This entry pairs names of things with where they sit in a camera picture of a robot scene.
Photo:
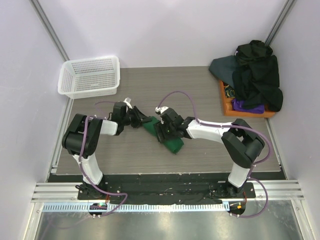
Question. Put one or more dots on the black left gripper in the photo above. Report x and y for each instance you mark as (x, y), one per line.
(139, 116)

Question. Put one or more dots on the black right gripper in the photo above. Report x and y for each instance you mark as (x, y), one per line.
(161, 131)

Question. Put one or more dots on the green t shirt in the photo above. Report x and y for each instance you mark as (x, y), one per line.
(173, 145)

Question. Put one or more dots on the white plastic basket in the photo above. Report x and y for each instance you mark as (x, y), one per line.
(89, 77)

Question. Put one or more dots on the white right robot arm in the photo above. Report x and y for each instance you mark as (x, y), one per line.
(242, 145)

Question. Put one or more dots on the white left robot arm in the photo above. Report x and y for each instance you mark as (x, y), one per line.
(83, 133)

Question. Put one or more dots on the patterned cloth in tray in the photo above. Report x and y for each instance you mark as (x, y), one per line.
(229, 92)

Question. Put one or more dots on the purple t shirt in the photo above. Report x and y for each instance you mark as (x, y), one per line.
(239, 106)

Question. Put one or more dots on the dark teal t shirt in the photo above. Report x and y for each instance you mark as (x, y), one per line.
(223, 69)

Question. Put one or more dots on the black t shirt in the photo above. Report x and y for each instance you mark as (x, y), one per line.
(257, 80)

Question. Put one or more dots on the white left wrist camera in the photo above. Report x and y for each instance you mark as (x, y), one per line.
(127, 101)

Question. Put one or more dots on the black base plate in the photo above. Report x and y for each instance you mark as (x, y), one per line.
(159, 189)

